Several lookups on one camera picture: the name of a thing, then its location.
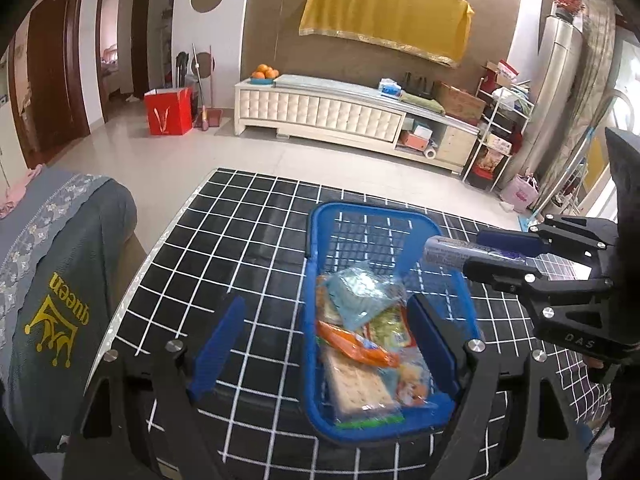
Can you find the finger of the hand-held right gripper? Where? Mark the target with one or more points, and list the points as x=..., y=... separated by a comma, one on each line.
x=505, y=243
x=500, y=275

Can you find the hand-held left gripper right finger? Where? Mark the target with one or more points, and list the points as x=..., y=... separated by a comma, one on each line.
x=434, y=345

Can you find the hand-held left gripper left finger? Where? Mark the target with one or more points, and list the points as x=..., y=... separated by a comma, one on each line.
x=220, y=345

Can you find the light purple gum pack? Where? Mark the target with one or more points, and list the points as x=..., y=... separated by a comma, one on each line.
x=445, y=250

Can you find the orange snack packet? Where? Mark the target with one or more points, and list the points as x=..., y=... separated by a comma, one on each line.
x=360, y=347

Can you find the cracker packet with green edge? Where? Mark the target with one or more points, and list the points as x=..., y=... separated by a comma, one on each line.
x=355, y=392

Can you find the blue plastic basket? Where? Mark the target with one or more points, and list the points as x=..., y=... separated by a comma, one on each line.
x=380, y=432

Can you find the person's right forearm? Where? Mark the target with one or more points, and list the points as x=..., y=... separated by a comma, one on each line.
x=625, y=420

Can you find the person's right hand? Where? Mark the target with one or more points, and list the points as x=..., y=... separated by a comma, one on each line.
x=597, y=369

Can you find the pink gift bag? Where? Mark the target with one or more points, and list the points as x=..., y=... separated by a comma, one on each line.
x=520, y=192

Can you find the black checkered tablecloth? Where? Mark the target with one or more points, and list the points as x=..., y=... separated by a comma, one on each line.
x=240, y=240

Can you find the white metal shelf rack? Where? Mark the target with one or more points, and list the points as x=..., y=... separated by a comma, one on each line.
x=495, y=130

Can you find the white paper roll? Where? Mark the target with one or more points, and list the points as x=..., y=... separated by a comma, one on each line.
x=430, y=152

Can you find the orange box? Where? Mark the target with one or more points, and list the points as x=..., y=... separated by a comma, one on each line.
x=414, y=140

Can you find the brown cardboard box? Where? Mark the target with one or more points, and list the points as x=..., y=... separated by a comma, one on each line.
x=460, y=101

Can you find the silver standing air conditioner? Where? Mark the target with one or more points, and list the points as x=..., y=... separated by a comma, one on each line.
x=555, y=90

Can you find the green folded cloth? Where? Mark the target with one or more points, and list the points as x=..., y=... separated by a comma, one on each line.
x=422, y=102

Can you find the grey sofa cover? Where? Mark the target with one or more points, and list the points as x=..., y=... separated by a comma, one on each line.
x=60, y=260

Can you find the black router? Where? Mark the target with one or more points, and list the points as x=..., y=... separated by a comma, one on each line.
x=419, y=82

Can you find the blue tissue box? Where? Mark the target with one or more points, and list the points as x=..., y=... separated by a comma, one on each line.
x=390, y=88

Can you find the white padded TV cabinet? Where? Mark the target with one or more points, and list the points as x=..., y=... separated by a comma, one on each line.
x=320, y=110

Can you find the red paper bag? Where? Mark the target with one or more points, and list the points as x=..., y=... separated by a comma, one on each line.
x=169, y=112

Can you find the vase with red flowers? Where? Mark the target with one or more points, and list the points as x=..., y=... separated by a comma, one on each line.
x=567, y=2

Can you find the pink cloth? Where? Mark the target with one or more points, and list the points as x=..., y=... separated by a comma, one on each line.
x=15, y=200

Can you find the yellow cloth cover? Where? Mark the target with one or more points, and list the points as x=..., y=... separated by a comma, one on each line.
x=385, y=10

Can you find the pile of oranges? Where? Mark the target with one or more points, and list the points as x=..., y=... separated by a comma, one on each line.
x=264, y=72

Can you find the dark brown wooden door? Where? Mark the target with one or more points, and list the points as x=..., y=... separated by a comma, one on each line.
x=50, y=75

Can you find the dark brown door frame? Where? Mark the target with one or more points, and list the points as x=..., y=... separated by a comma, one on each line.
x=142, y=35

